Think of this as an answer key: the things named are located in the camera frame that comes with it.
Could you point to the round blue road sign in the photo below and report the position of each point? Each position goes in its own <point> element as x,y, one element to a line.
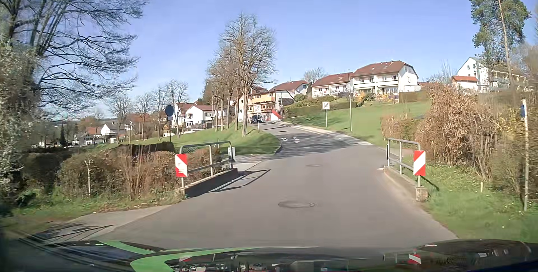
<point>169,111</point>

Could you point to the large bare tree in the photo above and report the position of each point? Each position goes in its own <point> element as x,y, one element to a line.
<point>50,41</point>

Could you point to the tall pine tree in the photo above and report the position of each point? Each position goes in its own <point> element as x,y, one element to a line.
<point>498,24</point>

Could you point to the white house with brown roof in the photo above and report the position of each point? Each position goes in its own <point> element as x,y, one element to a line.
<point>290,89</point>

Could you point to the grey metal bridge railing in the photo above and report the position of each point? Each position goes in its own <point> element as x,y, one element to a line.
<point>210,158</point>
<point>401,156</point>

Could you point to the grass island with trees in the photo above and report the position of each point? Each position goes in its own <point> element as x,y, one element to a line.
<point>235,139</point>

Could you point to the white pole with blue sign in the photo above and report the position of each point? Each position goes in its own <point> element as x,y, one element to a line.
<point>524,154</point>

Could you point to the round road sign on post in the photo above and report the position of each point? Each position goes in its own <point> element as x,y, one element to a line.
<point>257,109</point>

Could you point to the green hedge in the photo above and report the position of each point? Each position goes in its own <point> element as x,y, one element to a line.
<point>319,106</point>

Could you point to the dark parked car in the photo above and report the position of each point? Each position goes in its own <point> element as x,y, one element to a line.
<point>256,118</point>

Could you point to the green grass slope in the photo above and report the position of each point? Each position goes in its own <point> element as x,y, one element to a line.
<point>462,209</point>

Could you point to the dry brown bushes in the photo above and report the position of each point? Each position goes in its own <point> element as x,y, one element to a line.
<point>458,129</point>

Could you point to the white house with red roof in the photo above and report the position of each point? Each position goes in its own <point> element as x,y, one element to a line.
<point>384,78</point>
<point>332,85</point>

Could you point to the red white striped marker board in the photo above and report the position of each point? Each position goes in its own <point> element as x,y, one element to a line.
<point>419,162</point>
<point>181,165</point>

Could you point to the brown leafless hedge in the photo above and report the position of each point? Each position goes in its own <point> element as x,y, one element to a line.
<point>122,171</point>

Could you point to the yellow house with balconies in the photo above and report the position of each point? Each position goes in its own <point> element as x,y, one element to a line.
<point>262,104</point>

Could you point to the row of bare trees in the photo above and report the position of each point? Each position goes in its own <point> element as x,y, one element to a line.
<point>239,70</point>

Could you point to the white rectangular road sign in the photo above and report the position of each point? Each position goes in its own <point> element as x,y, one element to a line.
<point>325,106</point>

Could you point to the lamp post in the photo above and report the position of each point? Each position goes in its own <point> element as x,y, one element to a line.
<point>350,104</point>

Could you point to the grass verge with hedge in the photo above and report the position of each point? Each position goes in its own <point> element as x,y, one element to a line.
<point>63,207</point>

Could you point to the grey paved footpath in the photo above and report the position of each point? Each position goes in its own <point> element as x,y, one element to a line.
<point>117,217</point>

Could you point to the group of houses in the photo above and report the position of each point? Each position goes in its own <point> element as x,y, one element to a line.
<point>126,127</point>

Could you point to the grey asphalt road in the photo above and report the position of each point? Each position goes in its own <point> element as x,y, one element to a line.
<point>319,188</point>

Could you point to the white gabled building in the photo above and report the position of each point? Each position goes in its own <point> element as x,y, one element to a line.
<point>483,74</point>

